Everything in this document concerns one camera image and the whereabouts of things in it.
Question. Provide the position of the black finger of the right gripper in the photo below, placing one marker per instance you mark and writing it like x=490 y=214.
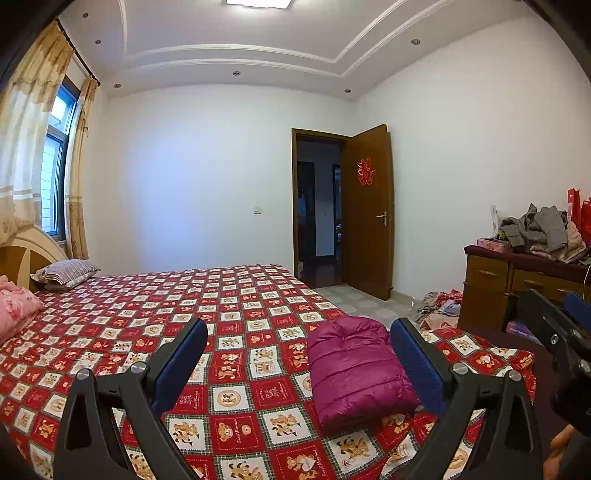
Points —
x=578 y=309
x=554 y=330

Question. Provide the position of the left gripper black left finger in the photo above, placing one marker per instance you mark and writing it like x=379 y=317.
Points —
x=89 y=445

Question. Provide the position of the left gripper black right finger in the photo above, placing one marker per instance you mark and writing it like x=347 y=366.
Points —
x=507 y=445

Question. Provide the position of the magenta down jacket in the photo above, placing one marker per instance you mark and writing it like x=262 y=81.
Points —
x=355 y=376

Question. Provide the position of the pile of grey clothes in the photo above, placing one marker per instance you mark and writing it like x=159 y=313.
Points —
x=545 y=232

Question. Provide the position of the clothes heap on floor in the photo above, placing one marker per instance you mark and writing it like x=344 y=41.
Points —
x=439 y=309

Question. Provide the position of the person's bare hand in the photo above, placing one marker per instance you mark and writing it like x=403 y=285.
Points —
x=558 y=446

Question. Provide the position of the brown wooden dresser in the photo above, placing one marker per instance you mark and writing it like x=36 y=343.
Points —
x=494 y=281

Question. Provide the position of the red gift bags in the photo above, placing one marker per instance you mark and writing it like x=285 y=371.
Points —
x=579 y=212

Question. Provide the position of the pink floral pillow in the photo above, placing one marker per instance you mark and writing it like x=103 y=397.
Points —
x=18 y=308

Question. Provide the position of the red checkered bedspread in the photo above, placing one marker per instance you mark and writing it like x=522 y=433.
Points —
x=246 y=411

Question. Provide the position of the striped grey pillow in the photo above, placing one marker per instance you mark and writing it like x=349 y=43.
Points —
x=65 y=275

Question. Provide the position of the beige wooden headboard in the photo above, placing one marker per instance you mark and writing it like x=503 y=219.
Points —
x=27 y=252

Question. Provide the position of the beige patterned curtain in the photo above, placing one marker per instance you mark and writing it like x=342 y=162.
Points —
x=75 y=235

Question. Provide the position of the brown wooden door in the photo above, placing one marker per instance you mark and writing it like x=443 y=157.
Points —
x=368 y=214

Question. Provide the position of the red double happiness decoration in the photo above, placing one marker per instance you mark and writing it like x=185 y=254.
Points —
x=365 y=172

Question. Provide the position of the sheer white curtain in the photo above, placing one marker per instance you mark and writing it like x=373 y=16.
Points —
x=26 y=103

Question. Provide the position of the ceiling light panel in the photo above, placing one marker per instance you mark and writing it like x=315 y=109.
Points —
x=261 y=4

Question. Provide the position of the window with blue frame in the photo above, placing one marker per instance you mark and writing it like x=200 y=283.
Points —
x=54 y=160

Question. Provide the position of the dark wooden door frame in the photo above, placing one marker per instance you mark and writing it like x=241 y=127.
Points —
x=316 y=158

